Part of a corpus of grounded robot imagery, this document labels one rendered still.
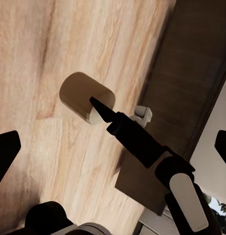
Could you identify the cabinet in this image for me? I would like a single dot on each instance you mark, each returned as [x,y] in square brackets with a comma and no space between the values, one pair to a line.
[187,79]

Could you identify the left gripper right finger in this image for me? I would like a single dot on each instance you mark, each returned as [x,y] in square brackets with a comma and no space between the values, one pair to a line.
[220,144]

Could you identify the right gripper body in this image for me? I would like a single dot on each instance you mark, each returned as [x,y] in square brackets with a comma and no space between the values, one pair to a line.
[131,135]

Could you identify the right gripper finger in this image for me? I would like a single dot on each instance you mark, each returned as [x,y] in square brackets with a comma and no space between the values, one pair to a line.
[106,113]

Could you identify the pillar candle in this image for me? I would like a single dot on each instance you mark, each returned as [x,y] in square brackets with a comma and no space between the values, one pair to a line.
[75,93]

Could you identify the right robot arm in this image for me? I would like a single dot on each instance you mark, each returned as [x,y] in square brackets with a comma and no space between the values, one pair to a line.
[188,207]

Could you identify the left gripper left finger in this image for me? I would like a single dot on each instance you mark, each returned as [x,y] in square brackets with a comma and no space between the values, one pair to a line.
[10,145]

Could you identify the fixed window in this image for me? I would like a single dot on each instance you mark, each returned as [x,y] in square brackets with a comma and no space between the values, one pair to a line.
[218,209]

